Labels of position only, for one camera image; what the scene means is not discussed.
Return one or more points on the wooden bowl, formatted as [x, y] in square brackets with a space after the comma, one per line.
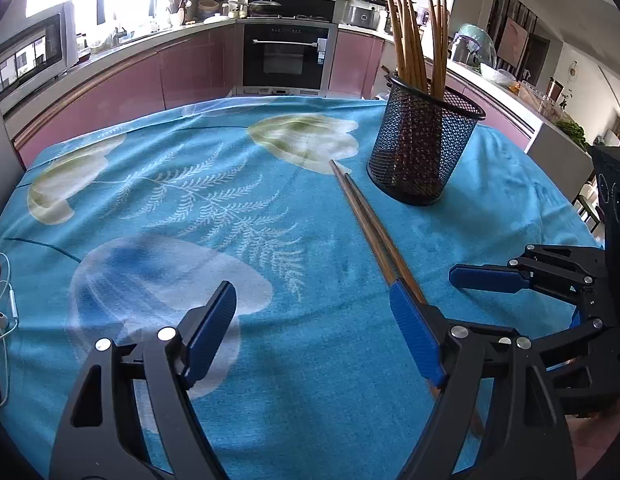
[209, 8]

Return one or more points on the chair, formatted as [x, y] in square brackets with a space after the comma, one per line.
[589, 210]

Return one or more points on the blue printed tablecloth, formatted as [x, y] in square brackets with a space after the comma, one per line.
[165, 185]

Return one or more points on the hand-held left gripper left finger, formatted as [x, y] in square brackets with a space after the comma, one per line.
[212, 330]

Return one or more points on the silver microwave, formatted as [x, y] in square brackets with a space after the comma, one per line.
[35, 55]

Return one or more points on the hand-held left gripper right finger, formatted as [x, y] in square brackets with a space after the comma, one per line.
[414, 330]

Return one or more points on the green vegetables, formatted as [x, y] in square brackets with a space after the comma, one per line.
[572, 132]

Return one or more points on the wooden door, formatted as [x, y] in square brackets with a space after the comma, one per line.
[514, 35]

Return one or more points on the bunch of wooden chopsticks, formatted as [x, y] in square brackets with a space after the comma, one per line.
[407, 45]

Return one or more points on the counter with pink cabinets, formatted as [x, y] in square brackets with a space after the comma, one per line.
[190, 70]

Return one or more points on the clear plastic container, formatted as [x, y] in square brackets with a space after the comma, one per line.
[537, 97]

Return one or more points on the black built-in oven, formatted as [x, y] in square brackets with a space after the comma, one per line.
[290, 60]

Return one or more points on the white earphones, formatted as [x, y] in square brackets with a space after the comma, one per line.
[12, 300]

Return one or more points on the steel container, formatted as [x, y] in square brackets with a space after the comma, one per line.
[362, 16]

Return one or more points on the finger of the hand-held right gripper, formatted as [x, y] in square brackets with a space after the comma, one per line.
[484, 278]
[574, 342]

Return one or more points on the black mesh holder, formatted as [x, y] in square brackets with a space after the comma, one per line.
[414, 160]

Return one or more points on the wooden chopstick with floral end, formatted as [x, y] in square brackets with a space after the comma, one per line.
[360, 220]
[385, 240]

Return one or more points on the black wok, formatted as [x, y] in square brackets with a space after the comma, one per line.
[264, 7]

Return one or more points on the white bowl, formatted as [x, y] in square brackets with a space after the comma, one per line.
[497, 75]

